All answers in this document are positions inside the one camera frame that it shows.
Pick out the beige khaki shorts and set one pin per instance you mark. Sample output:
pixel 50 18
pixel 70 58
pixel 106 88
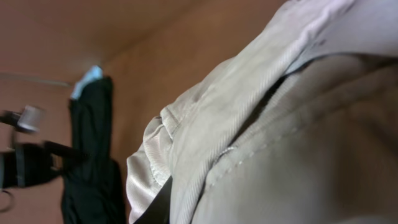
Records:
pixel 299 127

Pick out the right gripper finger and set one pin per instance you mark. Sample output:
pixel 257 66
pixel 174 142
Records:
pixel 158 211

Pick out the light blue garment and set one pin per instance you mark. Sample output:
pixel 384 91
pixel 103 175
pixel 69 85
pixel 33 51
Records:
pixel 93 74

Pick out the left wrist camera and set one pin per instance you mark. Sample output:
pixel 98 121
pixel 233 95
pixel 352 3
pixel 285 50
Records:
pixel 30 119

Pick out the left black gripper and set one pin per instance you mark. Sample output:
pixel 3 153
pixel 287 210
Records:
pixel 32 164

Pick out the black garment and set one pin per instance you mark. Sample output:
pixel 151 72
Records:
pixel 93 191

